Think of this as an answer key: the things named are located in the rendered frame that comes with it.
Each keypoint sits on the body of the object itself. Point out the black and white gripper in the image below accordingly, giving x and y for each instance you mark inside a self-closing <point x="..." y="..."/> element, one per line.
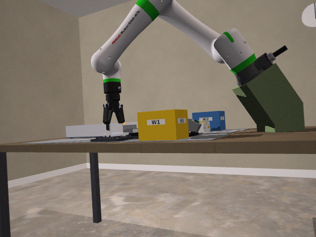
<point x="113" y="106"/>

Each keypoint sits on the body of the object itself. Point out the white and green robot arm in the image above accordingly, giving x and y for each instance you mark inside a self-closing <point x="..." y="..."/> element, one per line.
<point x="230" y="47"/>

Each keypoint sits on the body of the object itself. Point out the grey bench mat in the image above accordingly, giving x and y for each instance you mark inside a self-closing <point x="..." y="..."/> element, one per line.
<point x="206" y="136"/>

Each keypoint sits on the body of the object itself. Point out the blue open-top bin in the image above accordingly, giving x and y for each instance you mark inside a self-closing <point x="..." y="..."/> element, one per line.
<point x="217" y="119"/>

